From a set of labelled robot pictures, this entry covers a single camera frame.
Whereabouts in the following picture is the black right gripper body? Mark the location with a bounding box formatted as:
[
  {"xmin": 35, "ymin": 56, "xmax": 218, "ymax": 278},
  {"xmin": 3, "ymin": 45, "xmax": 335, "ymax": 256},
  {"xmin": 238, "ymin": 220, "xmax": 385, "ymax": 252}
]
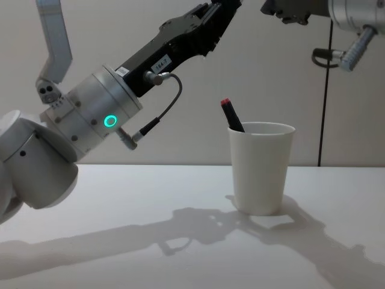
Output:
[{"xmin": 260, "ymin": 0, "xmax": 331, "ymax": 26}]

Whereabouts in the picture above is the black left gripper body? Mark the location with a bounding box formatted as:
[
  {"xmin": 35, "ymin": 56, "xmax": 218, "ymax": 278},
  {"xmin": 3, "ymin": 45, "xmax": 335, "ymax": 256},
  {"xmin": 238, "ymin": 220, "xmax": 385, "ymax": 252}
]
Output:
[{"xmin": 115, "ymin": 18, "xmax": 218, "ymax": 98}]

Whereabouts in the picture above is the black pen with red cap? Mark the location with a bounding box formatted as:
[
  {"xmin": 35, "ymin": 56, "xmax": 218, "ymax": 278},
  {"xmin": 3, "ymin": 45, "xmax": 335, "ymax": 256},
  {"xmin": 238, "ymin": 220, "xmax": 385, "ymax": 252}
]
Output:
[{"xmin": 220, "ymin": 98, "xmax": 246, "ymax": 133}]

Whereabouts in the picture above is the white plastic cup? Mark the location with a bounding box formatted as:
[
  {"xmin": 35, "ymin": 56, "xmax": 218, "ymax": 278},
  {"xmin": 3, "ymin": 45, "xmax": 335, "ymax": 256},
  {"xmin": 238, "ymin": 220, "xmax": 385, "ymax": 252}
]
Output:
[{"xmin": 227, "ymin": 121, "xmax": 296, "ymax": 216}]

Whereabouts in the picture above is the dark left gripper cable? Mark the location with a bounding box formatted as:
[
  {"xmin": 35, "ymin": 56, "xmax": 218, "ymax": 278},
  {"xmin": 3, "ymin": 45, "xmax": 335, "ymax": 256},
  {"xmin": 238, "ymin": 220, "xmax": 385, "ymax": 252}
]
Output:
[{"xmin": 117, "ymin": 71, "xmax": 183, "ymax": 151}]

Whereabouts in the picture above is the right gripper cable, silver plug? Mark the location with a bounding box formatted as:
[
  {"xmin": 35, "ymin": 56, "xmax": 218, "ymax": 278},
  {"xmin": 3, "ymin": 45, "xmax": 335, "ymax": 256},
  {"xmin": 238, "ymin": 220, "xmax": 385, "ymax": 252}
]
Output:
[{"xmin": 311, "ymin": 25, "xmax": 378, "ymax": 72}]

